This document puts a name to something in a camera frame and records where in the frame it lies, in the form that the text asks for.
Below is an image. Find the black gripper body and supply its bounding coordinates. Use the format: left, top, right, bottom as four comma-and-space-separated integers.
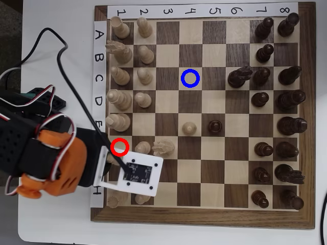
74, 128, 103, 189

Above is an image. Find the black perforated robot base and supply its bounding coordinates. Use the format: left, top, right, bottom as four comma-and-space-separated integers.
25, 87, 72, 133

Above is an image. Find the light wooden king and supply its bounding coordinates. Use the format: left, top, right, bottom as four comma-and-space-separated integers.
105, 113, 131, 133

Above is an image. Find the light wooden rook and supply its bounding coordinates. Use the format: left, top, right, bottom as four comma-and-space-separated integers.
109, 16, 131, 39
106, 190, 128, 209

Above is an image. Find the light wooden pawn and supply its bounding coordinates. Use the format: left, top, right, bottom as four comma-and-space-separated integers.
136, 67, 153, 86
134, 91, 153, 108
134, 193, 152, 205
138, 45, 155, 65
181, 121, 197, 136
136, 17, 153, 38
134, 141, 152, 155

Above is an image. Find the light wooden queen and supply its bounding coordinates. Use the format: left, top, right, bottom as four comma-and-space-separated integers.
106, 89, 133, 112

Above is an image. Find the light wooden knight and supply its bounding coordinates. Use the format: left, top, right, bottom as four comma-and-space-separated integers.
151, 141, 175, 158
105, 40, 133, 64

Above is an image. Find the white paper letter strip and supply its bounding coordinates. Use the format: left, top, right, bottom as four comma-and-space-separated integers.
90, 19, 107, 209

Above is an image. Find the dark wooden pawn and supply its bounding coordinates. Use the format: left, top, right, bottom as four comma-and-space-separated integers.
252, 167, 272, 184
255, 17, 274, 40
251, 190, 270, 209
252, 67, 271, 87
250, 91, 270, 108
255, 43, 275, 64
254, 142, 274, 158
207, 119, 226, 135

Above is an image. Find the wooden chessboard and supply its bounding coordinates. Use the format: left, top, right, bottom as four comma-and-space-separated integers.
90, 2, 317, 230

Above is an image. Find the dark wooden knight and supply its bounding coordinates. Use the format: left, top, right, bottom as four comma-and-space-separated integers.
227, 65, 253, 89
274, 163, 306, 185

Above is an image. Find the white paper number strip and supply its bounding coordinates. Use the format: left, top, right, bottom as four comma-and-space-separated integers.
107, 2, 299, 20

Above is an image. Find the dark wooden bishop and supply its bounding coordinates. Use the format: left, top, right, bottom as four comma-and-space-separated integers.
277, 65, 303, 86
275, 141, 299, 159

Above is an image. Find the dark wooden king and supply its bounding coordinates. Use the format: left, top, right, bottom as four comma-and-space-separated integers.
277, 116, 308, 136

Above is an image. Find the dark wooden rook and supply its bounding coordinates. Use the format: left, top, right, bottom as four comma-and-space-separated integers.
279, 190, 305, 211
277, 12, 300, 38

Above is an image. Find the dark wooden queen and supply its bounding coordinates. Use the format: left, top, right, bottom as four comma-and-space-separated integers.
275, 89, 307, 111

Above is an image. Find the white red servo wire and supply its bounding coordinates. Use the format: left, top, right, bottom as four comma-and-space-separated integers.
0, 85, 56, 109
35, 113, 77, 181

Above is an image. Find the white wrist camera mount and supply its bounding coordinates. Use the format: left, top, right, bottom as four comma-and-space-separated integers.
93, 145, 164, 197

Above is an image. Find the black camera cable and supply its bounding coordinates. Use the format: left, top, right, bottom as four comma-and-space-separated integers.
0, 27, 133, 174

